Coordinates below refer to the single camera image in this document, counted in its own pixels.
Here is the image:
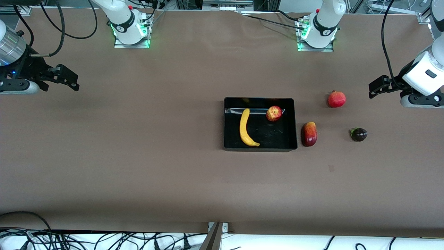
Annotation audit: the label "red yellow apple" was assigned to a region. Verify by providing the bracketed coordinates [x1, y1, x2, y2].
[266, 106, 283, 122]

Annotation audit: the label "black plastic box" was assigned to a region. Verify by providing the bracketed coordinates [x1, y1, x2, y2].
[223, 97, 298, 152]

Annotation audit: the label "yellow banana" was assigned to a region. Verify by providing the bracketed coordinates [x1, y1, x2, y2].
[239, 108, 260, 147]

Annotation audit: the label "red pomegranate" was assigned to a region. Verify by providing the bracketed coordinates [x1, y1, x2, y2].
[327, 90, 347, 108]

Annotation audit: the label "dark purple eggplant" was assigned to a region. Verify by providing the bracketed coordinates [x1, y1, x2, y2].
[350, 127, 368, 142]

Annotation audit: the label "red yellow mango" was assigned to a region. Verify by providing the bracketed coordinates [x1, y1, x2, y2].
[301, 122, 318, 147]

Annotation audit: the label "brown table cover sheet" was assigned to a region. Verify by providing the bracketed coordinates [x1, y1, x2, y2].
[0, 7, 444, 238]

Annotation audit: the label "white power strip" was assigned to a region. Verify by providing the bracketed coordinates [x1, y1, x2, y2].
[202, 0, 254, 11]

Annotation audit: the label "grey metal bar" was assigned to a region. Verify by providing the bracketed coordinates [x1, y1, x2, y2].
[199, 222, 223, 250]

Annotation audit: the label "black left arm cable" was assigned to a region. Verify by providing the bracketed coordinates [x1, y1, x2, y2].
[381, 0, 396, 87]

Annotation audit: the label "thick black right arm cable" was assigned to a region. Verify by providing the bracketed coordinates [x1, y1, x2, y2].
[31, 0, 66, 58]

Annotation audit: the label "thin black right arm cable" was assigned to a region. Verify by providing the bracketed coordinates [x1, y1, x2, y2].
[64, 0, 99, 40]

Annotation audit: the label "aluminium frame profile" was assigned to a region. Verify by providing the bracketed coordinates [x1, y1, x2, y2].
[368, 0, 444, 25]

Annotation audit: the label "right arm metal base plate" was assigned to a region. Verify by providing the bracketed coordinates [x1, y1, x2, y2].
[114, 13, 151, 49]

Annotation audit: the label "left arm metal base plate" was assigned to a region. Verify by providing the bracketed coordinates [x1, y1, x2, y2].
[296, 17, 334, 52]

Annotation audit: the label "black cable to left base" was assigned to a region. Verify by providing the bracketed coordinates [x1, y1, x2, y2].
[241, 10, 306, 31]

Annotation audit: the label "black arcing floor cable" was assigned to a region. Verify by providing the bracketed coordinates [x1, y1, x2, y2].
[0, 211, 53, 231]

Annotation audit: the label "tangled black floor cables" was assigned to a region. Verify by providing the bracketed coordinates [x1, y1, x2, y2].
[0, 227, 208, 250]

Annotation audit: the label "metal bracket at table edge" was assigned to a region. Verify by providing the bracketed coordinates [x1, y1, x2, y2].
[207, 222, 229, 234]

